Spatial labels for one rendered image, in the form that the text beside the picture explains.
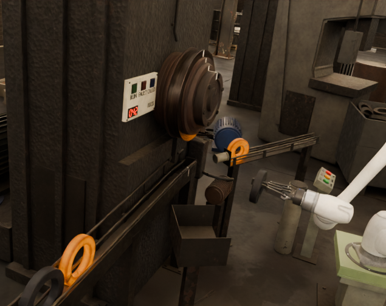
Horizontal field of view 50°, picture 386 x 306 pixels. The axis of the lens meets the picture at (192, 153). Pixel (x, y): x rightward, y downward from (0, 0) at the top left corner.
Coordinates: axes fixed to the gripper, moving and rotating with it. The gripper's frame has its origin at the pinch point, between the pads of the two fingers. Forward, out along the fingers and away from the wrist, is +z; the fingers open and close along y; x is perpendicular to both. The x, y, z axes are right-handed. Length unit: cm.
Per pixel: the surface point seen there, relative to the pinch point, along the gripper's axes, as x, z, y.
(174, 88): 31, 49, 1
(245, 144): -12, 25, 71
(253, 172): -88, 37, 203
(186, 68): 40, 48, 7
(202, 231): -24.8, 17.0, -16.0
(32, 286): -15, 46, -92
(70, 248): -13, 47, -73
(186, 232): -25.2, 22.3, -21.2
